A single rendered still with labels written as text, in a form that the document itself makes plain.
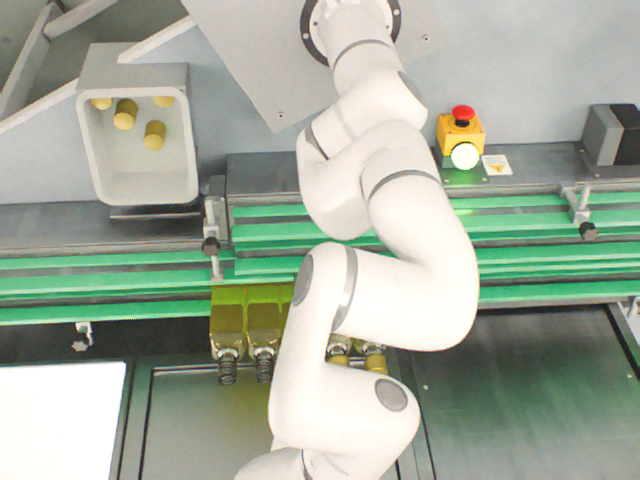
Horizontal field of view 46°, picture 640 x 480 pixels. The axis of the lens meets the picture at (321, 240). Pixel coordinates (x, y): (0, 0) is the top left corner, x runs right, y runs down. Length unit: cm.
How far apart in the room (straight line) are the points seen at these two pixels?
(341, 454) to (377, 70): 46
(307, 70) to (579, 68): 48
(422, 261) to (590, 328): 85
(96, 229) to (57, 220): 8
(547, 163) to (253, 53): 56
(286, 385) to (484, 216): 66
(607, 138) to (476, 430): 55
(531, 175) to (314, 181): 59
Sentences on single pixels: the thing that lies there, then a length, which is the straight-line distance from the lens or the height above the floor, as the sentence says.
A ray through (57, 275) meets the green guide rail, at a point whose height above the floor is 93.
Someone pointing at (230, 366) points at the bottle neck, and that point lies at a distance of 119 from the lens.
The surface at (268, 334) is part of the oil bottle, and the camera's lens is 121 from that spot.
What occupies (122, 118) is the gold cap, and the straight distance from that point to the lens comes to 128.
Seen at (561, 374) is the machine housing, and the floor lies 104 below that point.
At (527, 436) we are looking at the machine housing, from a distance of 137.
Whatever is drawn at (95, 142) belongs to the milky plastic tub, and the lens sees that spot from 130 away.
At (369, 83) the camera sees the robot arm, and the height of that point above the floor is 108.
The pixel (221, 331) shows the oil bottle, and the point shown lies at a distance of 122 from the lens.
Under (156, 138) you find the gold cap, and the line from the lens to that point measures 129.
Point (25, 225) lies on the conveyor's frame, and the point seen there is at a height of 82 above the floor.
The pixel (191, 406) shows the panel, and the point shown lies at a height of 109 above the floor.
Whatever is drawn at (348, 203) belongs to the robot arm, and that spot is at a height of 123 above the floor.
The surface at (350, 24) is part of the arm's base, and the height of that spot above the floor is 91.
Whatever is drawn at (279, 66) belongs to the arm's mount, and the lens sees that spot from 122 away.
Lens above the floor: 189
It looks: 49 degrees down
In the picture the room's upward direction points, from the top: 174 degrees clockwise
